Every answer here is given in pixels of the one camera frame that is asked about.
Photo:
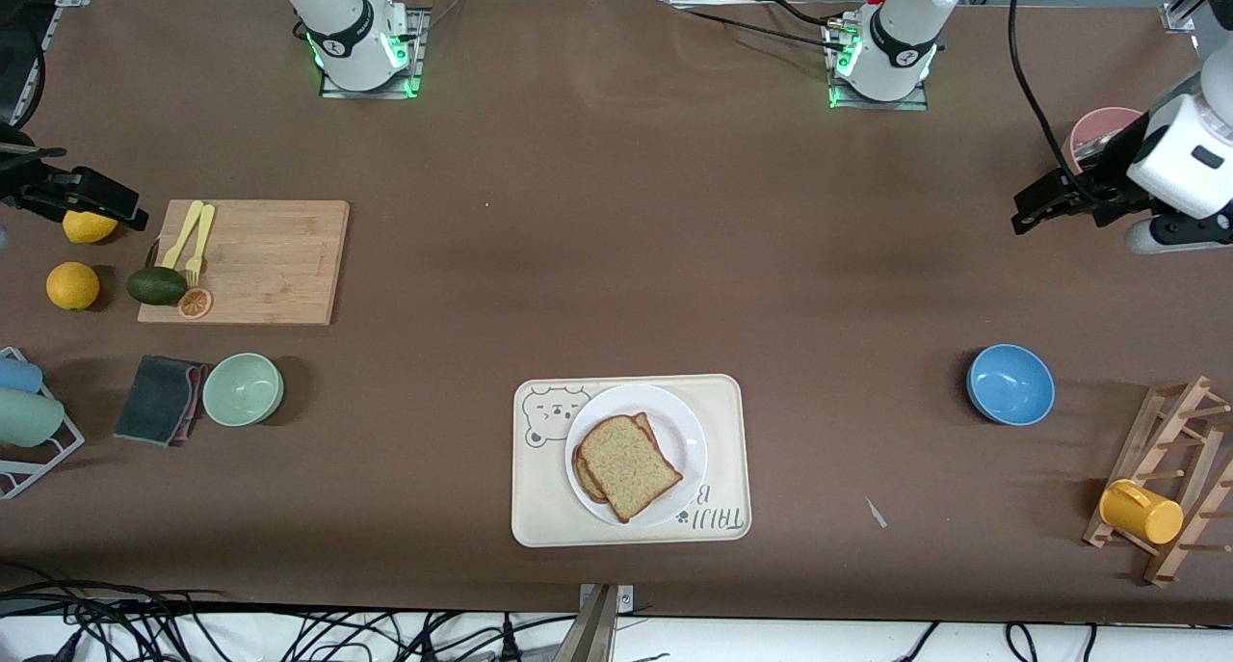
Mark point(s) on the wooden peg rack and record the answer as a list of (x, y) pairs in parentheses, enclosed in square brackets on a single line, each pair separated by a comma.
[(1170, 431)]

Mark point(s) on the plain bread slice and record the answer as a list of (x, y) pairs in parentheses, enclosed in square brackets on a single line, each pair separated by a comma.
[(626, 464)]

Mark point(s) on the light blue cup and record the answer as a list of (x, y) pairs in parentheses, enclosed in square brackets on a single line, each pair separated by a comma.
[(19, 375)]

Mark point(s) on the pale green cup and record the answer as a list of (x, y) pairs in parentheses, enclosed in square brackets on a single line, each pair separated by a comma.
[(29, 418)]

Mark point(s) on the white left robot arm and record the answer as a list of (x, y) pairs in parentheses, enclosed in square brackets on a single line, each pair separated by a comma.
[(1190, 161)]

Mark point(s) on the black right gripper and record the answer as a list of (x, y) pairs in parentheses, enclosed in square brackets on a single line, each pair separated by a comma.
[(21, 184)]

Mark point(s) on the wooden cutting board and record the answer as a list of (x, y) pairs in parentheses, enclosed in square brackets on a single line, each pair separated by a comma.
[(241, 257)]

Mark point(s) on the grey folded cloth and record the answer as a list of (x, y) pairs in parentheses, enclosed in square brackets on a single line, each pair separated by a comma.
[(154, 402)]

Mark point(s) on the yellow plastic knife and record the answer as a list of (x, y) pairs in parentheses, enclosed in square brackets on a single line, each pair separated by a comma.
[(183, 238)]

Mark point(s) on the yellow lemon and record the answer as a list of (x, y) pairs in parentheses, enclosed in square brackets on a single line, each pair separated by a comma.
[(72, 286), (91, 230)]

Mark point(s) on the pink bowl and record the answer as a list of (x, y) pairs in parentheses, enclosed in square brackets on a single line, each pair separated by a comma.
[(1103, 122)]

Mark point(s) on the cream bear tray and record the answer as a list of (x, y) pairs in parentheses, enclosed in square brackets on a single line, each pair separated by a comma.
[(539, 508)]

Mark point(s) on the pale green bowl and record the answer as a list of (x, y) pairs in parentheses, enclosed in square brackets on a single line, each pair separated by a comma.
[(243, 390)]

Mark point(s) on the white round plate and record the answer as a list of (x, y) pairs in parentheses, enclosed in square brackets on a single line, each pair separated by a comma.
[(684, 440)]

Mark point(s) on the yellow cup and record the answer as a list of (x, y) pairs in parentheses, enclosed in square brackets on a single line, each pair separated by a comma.
[(1141, 513)]

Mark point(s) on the green avocado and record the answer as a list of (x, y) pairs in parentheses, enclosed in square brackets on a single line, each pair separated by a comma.
[(157, 286)]

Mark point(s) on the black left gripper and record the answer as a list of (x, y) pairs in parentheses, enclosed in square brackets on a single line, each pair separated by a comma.
[(1099, 184)]

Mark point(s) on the small white paper scrap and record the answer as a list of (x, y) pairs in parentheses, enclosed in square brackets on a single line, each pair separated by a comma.
[(876, 514)]

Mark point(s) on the orange slice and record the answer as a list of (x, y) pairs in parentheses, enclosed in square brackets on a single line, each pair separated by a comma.
[(196, 304)]

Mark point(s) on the yellow plastic fork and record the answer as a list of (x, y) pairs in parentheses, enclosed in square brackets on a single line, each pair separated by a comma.
[(202, 238)]

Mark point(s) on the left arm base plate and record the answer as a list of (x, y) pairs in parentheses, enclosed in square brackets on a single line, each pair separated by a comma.
[(881, 105)]

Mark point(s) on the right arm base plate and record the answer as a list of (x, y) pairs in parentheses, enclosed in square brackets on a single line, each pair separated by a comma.
[(371, 93)]

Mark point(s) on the blue bowl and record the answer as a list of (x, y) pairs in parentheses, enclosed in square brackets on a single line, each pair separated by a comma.
[(1011, 384)]

